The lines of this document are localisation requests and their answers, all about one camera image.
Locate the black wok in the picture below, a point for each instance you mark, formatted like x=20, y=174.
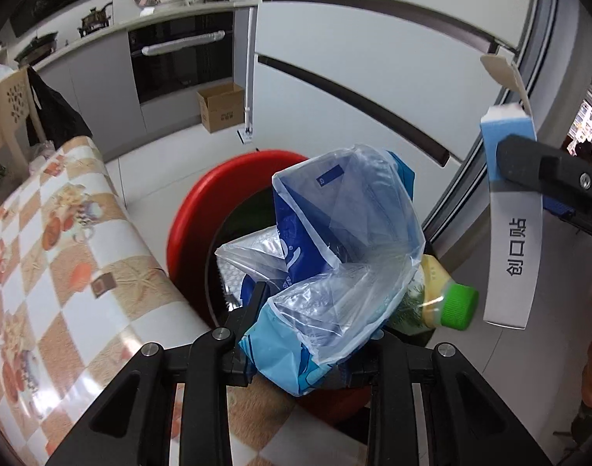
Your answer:
x=36, y=46

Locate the black cooking pot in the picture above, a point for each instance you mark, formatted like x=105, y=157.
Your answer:
x=96, y=20

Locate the white refrigerator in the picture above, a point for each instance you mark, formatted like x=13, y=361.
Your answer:
x=373, y=34

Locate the black cloth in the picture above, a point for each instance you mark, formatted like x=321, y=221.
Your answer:
x=53, y=111

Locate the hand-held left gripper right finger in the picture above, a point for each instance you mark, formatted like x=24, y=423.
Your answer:
x=403, y=364

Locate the checkered printed tablecloth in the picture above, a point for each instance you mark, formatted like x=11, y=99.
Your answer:
x=58, y=252

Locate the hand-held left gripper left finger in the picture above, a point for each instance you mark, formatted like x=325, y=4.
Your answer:
x=242, y=320

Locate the red plastic basin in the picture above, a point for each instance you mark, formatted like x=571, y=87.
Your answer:
x=194, y=223

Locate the cardboard box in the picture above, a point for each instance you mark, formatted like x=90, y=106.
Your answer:
x=223, y=111

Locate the black built-in oven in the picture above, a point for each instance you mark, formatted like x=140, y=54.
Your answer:
x=179, y=68

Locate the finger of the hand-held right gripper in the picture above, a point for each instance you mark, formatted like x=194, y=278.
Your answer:
x=560, y=209
x=548, y=170

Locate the white and blue box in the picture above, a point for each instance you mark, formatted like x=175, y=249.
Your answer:
x=512, y=262

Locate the green label plastic bottle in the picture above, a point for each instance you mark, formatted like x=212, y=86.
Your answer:
x=446, y=301

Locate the blue plastic bag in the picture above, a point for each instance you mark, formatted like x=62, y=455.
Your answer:
x=335, y=233

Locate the black trash bin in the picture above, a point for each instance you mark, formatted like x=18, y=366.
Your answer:
x=242, y=218

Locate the beige plastic chair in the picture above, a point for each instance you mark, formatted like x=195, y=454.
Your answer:
x=14, y=102

